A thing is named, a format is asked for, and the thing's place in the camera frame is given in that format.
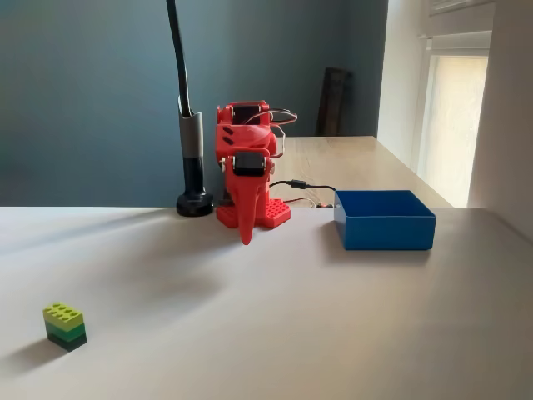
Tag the blue plastic box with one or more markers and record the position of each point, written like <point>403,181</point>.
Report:
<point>387,233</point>

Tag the small controller circuit board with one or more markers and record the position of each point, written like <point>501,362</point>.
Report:
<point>321,204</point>

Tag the black gooseneck stand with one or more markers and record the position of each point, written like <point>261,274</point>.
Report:
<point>191,137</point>

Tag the red robot arm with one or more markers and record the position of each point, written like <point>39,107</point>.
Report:
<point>245,133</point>

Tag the dark wooden board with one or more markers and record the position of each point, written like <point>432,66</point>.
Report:
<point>333,102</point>

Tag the white window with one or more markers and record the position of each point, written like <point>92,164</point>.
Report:
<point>454,125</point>

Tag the light wooden desk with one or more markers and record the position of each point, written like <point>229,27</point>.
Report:
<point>354,162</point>

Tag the red gripper black motor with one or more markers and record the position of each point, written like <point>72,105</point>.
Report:
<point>246,166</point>

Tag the green lego brick stack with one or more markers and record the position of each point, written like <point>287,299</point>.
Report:
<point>64,327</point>

